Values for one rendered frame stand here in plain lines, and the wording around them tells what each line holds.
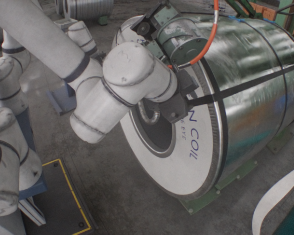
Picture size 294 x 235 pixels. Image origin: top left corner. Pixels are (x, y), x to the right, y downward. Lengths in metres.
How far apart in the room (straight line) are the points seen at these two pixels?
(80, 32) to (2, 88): 0.48
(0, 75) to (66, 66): 0.62
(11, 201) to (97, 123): 0.30
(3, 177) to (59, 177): 1.08
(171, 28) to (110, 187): 1.48
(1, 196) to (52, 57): 0.34
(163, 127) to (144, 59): 1.24
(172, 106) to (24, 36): 0.37
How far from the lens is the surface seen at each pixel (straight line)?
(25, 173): 0.76
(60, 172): 1.61
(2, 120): 0.64
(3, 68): 1.05
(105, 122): 0.40
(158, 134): 1.51
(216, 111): 0.79
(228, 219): 1.86
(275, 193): 0.55
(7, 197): 0.53
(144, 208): 1.74
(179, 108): 0.47
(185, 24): 0.66
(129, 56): 0.35
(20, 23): 0.45
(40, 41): 0.45
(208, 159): 0.93
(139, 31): 0.81
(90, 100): 0.40
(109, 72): 0.36
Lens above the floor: 1.59
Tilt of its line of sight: 41 degrees down
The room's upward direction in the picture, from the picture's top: 4 degrees clockwise
